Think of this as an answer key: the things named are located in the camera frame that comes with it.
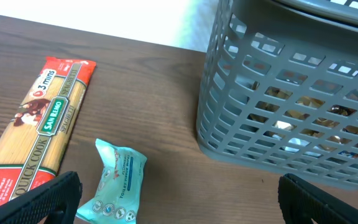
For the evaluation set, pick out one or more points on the gold coffee bag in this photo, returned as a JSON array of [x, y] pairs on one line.
[[323, 117]]

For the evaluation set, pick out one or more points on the grey plastic basket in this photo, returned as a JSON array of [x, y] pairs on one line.
[[256, 44]]

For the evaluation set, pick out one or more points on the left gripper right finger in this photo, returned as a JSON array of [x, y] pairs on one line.
[[304, 203]]

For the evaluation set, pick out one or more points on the orange spaghetti packet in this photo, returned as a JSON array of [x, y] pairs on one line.
[[34, 142]]

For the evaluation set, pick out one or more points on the teal wipes packet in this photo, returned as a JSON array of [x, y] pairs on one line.
[[117, 198]]

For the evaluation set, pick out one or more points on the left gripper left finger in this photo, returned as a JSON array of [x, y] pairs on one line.
[[54, 202]]

